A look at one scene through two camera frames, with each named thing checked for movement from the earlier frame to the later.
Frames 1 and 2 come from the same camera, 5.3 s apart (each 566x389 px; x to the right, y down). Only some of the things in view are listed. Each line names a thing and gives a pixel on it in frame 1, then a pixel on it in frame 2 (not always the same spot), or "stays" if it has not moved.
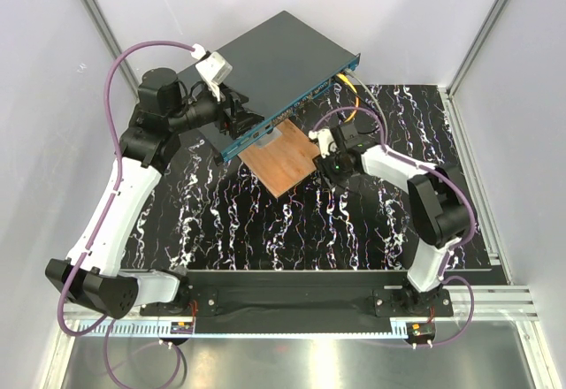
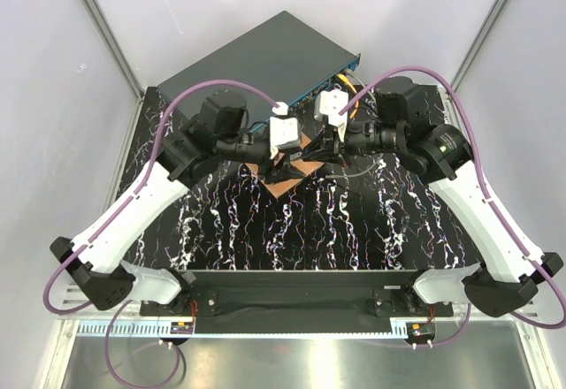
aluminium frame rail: [492, 313] stays
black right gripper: [327, 176] -> [327, 147]
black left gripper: [238, 120] -> [283, 169]
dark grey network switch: [280, 66] stays
